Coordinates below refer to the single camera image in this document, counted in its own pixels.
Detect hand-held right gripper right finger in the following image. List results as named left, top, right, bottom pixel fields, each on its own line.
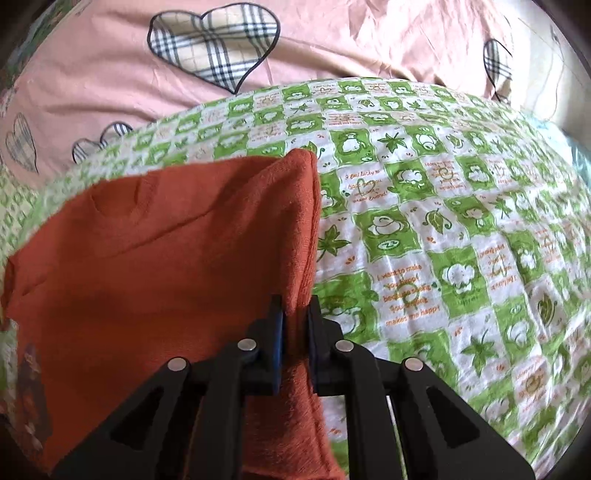
left=307, top=294, right=537, bottom=480

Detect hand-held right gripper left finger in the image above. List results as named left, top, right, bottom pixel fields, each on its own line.
left=51, top=294, right=285, bottom=480

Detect orange-red cloth garment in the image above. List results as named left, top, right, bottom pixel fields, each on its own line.
left=0, top=148, right=346, bottom=480

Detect green white checked blanket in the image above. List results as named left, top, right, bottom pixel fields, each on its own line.
left=0, top=78, right=591, bottom=480

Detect green checked pillow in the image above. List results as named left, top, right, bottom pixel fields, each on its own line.
left=0, top=168, right=61, bottom=266

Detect pink heart-printed quilt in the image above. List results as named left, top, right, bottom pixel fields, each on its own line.
left=0, top=0, right=525, bottom=189

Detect light blue cloth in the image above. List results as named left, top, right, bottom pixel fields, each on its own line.
left=531, top=115, right=591, bottom=185

